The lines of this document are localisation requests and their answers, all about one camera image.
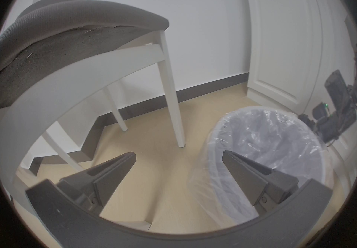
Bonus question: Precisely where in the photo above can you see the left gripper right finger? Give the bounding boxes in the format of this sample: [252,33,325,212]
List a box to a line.
[222,150,299,208]

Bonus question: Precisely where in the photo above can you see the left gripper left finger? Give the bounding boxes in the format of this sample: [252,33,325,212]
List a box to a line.
[59,151,137,211]

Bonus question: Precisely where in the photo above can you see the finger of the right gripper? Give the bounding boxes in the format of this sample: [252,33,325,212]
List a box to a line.
[298,113,317,131]

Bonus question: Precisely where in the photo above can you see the clear plastic bag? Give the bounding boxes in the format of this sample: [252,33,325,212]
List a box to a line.
[187,107,335,227]

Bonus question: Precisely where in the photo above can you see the white trash bin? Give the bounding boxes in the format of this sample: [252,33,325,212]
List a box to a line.
[206,106,327,227]

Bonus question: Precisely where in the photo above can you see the white wardrobe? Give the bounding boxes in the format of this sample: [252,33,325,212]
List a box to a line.
[237,0,357,194]

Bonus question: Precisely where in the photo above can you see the grey and white chair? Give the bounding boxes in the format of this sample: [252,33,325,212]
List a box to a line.
[0,0,186,230]

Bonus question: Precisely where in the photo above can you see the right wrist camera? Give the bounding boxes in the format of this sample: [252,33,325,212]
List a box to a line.
[312,102,331,119]

